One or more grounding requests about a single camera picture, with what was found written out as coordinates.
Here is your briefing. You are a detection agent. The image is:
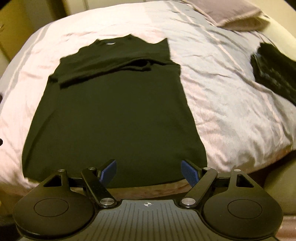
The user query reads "mauve velvet pillow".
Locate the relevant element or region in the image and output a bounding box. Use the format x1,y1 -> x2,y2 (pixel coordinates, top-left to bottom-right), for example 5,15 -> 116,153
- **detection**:
185,0 -> 269,32

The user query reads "black long sleeve shirt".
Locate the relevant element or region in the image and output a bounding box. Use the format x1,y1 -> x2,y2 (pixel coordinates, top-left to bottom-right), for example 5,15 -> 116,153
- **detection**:
22,35 -> 207,188

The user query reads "pink grey bed duvet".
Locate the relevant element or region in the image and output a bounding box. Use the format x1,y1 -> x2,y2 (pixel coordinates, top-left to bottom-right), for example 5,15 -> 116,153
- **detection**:
1,1 -> 295,200

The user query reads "cream padded headboard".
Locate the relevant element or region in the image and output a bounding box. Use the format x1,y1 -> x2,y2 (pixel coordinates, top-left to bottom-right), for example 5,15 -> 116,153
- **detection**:
261,15 -> 296,61

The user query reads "stack of dark folded clothes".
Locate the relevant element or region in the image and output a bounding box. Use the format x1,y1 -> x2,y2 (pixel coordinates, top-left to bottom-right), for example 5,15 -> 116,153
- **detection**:
250,43 -> 295,104

